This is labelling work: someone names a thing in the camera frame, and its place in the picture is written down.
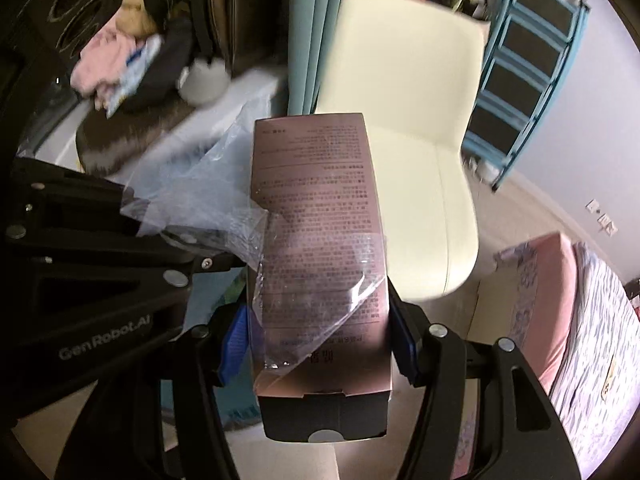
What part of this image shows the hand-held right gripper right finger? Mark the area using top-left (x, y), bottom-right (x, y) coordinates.
top-left (387, 284), bottom-right (576, 480)

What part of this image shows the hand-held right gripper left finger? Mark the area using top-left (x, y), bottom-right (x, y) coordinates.
top-left (55, 304), bottom-right (249, 480)

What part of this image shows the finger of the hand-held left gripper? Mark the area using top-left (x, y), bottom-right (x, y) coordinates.
top-left (4, 229), bottom-right (247, 287)
top-left (9, 156), bottom-right (152, 237)

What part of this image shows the trash bin with plastic liner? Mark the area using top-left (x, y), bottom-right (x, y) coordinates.
top-left (120, 95), bottom-right (392, 433)

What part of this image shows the pink tube black cap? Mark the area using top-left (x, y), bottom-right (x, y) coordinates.
top-left (249, 112), bottom-right (396, 443)

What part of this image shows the brown oval mat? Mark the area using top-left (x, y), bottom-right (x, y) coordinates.
top-left (75, 95), bottom-right (202, 182)

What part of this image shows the pink fluffy cloth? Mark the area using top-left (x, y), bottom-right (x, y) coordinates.
top-left (70, 27), bottom-right (151, 107)

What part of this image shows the blue white patterned cloth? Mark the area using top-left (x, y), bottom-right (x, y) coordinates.
top-left (102, 35), bottom-right (164, 117)

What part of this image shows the pink mattress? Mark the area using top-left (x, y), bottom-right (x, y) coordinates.
top-left (447, 232), bottom-right (583, 480)

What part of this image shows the black clothing pile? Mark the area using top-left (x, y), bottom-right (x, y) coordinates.
top-left (120, 0), bottom-right (217, 112)

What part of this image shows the beige fluffy cloth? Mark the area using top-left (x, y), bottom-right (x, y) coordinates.
top-left (117, 0), bottom-right (162, 39)

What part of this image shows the cream leather chair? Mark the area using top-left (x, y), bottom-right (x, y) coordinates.
top-left (312, 0), bottom-right (493, 303)

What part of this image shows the teal curtain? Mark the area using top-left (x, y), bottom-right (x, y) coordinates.
top-left (285, 0), bottom-right (347, 117)

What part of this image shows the blue step ladder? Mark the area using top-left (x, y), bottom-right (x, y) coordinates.
top-left (460, 0), bottom-right (592, 192)

